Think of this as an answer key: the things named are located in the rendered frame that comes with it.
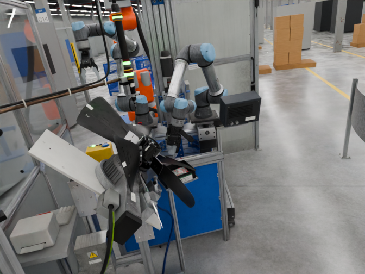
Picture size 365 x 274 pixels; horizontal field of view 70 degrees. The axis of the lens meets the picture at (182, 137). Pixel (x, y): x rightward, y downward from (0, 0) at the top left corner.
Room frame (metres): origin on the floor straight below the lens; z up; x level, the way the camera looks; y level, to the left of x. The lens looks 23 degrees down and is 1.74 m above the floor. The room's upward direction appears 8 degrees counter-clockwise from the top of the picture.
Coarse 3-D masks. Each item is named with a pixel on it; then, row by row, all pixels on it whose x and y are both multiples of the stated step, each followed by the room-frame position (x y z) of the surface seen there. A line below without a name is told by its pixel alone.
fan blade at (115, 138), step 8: (120, 144) 0.91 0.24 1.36; (128, 144) 0.97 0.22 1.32; (120, 152) 0.87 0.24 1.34; (128, 152) 0.93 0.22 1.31; (136, 152) 1.02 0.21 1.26; (128, 160) 0.90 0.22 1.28; (136, 160) 0.99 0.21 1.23; (128, 168) 0.88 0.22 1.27; (136, 168) 0.98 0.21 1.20; (128, 184) 0.82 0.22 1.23
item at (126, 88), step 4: (124, 80) 1.23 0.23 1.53; (120, 84) 1.24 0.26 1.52; (124, 84) 1.22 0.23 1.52; (128, 84) 1.23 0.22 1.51; (124, 88) 1.24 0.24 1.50; (128, 88) 1.24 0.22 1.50; (124, 92) 1.25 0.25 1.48; (128, 92) 1.23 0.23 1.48; (136, 92) 1.26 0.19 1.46; (128, 96) 1.24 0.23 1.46; (132, 96) 1.23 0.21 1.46
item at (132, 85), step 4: (112, 0) 1.26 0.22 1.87; (112, 4) 1.25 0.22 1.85; (116, 4) 1.25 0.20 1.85; (112, 8) 1.25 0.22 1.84; (116, 8) 1.25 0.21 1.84; (112, 12) 1.27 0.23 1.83; (128, 80) 1.25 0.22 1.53; (132, 80) 1.25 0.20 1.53; (132, 84) 1.25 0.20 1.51; (132, 88) 1.25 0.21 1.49; (132, 92) 1.25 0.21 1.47; (132, 100) 1.26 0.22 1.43
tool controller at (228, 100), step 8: (224, 96) 1.73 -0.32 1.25; (232, 96) 1.72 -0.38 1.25; (240, 96) 1.72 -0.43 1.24; (248, 96) 1.70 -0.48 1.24; (256, 96) 1.69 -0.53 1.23; (224, 104) 1.65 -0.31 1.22; (232, 104) 1.65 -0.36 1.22; (240, 104) 1.65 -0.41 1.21; (248, 104) 1.67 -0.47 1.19; (256, 104) 1.68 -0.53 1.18; (224, 112) 1.66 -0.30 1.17; (232, 112) 1.66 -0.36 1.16; (240, 112) 1.67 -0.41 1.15; (248, 112) 1.68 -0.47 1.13; (256, 112) 1.69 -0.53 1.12; (224, 120) 1.67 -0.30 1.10; (232, 120) 1.68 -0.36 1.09; (240, 120) 1.69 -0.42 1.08; (248, 120) 1.70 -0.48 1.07; (256, 120) 1.72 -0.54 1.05
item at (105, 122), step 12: (84, 108) 1.15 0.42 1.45; (96, 108) 1.19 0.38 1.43; (108, 108) 1.23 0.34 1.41; (84, 120) 1.11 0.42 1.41; (96, 120) 1.14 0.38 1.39; (108, 120) 1.17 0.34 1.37; (120, 120) 1.21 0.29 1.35; (96, 132) 1.11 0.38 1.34; (108, 132) 1.14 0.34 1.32; (120, 132) 1.17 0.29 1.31
